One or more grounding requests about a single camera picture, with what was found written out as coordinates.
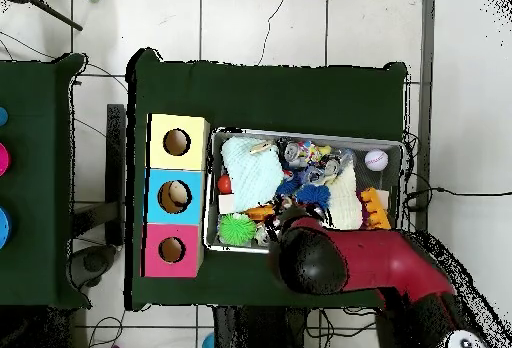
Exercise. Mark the white baseball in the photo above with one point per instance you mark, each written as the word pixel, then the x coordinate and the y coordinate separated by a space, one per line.
pixel 376 160

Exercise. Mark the small blue round toy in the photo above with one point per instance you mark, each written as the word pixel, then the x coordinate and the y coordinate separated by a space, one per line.
pixel 2 116

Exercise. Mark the wooden box with three holes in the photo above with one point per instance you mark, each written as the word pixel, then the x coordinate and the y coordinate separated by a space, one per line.
pixel 192 156

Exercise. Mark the cream knitted cloth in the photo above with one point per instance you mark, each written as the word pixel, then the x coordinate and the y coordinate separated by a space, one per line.
pixel 344 200

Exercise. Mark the dark green table cloth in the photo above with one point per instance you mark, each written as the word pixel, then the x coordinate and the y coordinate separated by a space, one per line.
pixel 260 96
pixel 36 84

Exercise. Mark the red ball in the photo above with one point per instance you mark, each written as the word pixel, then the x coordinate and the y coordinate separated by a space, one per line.
pixel 224 184

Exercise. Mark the orange toy building brick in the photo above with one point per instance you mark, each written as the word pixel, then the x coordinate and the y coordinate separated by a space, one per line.
pixel 374 210

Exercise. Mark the light blue ball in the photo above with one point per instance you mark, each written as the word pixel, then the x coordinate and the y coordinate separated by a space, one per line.
pixel 209 343

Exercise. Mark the green spiky ball with eyes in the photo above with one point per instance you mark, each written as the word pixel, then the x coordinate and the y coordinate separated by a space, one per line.
pixel 237 229

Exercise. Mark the mint knitted cloth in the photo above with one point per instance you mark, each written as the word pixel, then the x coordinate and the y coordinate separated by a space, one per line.
pixel 252 176

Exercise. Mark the large blue round toy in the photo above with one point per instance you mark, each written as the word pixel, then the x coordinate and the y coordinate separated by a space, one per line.
pixel 4 226

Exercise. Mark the plain wooden block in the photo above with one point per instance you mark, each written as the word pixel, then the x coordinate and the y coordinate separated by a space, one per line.
pixel 384 199

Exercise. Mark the clear mesh bin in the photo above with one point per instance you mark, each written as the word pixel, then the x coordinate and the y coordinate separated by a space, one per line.
pixel 216 152

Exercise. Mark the large blue spiky ball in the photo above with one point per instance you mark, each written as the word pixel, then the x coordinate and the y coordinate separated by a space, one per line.
pixel 313 196

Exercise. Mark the pink round toy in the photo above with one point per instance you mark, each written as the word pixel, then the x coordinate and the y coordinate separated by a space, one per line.
pixel 3 159

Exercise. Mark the black rod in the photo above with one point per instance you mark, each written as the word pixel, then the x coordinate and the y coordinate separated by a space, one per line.
pixel 60 18

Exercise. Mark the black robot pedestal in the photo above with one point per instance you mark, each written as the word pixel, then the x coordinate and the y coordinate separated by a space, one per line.
pixel 248 328

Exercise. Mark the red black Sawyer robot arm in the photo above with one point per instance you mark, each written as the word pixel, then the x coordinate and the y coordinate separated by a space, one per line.
pixel 380 260

